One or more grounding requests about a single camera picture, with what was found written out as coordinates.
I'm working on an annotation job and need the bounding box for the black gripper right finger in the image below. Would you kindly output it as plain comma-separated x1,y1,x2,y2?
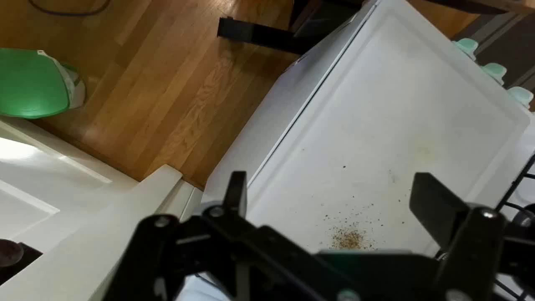
408,173,535,301

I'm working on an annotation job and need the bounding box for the green lidded bin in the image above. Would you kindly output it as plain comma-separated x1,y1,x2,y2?
0,49,86,121

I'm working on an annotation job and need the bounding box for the black metal frame leg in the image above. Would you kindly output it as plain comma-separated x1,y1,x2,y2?
216,0,370,58

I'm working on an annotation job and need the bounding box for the white panelled door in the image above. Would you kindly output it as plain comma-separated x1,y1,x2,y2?
0,116,203,301

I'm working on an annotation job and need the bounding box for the white cutting board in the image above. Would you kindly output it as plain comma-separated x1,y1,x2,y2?
244,0,532,262

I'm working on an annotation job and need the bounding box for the thin dark floor cable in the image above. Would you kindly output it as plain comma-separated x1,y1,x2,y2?
27,0,111,19

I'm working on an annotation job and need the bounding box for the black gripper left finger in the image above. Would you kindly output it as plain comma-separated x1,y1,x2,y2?
104,171,358,301

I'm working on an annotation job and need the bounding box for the teal stove knob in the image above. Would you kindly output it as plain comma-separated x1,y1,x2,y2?
452,37,480,61
507,86,535,111
482,63,509,88

